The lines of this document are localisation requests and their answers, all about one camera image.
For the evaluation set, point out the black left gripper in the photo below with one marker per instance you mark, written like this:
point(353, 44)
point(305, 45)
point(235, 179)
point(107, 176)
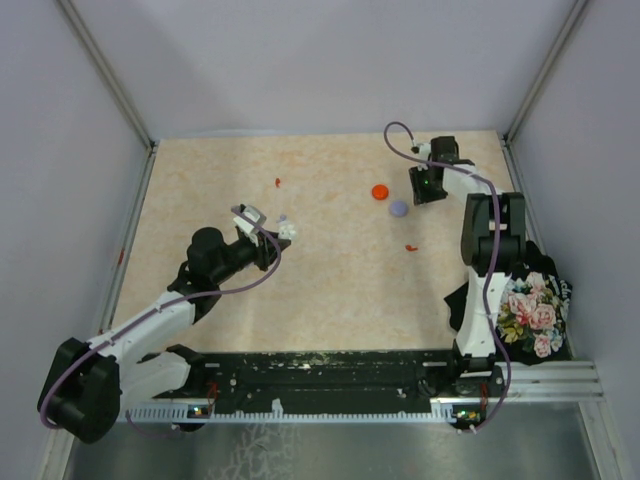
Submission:
point(265, 250)

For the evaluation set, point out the white round charging case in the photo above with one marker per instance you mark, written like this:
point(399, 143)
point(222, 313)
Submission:
point(287, 231)

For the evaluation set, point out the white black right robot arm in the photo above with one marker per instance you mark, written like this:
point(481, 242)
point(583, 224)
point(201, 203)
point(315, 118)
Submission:
point(493, 243)

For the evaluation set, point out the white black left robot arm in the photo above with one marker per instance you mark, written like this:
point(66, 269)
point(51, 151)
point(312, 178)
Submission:
point(90, 384)

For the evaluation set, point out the orange round charging case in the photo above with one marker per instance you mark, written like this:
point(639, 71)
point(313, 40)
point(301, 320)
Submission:
point(380, 192)

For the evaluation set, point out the purple round charging case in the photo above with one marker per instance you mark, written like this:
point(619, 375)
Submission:
point(399, 209)

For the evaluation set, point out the black floral cloth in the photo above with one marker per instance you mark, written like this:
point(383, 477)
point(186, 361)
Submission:
point(520, 315)

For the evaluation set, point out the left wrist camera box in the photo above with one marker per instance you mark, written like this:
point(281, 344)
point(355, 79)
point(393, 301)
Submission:
point(248, 220)

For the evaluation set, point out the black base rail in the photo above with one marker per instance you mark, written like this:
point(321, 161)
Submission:
point(351, 382)

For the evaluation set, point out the aluminium frame post left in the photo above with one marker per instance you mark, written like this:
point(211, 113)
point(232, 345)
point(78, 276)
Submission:
point(105, 71)

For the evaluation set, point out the aluminium frame post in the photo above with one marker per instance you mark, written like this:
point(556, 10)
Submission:
point(105, 71)
point(568, 29)

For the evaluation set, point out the aluminium frame post right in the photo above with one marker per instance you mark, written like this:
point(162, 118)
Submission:
point(568, 29)

